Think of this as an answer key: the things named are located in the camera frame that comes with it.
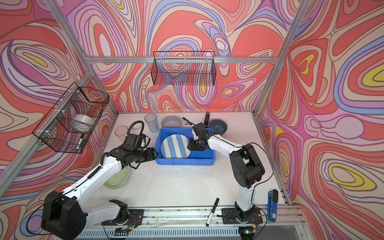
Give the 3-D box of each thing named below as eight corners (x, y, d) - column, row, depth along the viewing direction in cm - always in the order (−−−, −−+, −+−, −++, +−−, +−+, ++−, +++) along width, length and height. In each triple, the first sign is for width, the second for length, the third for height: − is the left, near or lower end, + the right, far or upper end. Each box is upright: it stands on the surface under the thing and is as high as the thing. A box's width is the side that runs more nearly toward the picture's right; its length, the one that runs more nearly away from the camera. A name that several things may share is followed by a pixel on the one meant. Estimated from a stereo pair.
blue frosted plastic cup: (148, 133, 109) (143, 121, 98) (150, 126, 114) (145, 113, 103) (158, 133, 109) (154, 121, 98) (160, 126, 114) (156, 113, 103)
